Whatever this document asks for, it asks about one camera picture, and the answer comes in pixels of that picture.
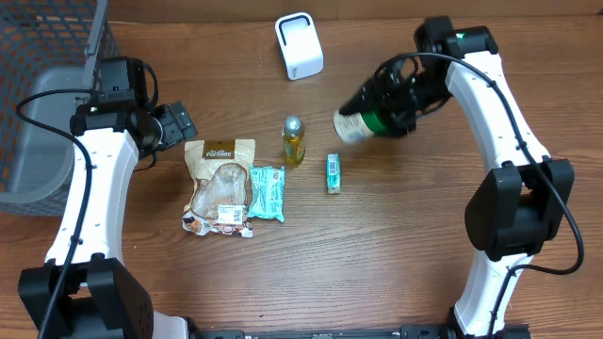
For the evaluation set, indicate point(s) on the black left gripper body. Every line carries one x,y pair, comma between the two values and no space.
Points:
171,131

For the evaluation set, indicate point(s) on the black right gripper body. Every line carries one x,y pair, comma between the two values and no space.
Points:
402,104

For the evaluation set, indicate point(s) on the green lid jar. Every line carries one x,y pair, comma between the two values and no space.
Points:
358,126

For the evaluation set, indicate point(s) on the small Kleenex tissue pack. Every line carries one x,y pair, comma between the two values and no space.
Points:
333,173

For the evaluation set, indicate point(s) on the clear bottle with silver cap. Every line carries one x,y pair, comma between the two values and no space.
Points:
292,134

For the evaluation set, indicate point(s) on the brown snack packet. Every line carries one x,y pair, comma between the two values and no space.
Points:
220,171

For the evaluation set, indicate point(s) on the teal tissue pack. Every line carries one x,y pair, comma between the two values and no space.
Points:
268,188

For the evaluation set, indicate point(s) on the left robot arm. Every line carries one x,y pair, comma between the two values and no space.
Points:
83,290

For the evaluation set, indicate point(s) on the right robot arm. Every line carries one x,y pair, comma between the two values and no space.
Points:
522,199

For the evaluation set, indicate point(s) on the white barcode scanner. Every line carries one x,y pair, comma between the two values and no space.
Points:
299,44

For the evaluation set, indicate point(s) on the grey plastic mesh basket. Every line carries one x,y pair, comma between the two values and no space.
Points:
53,48

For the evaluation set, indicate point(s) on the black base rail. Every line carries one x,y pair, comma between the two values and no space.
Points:
320,334

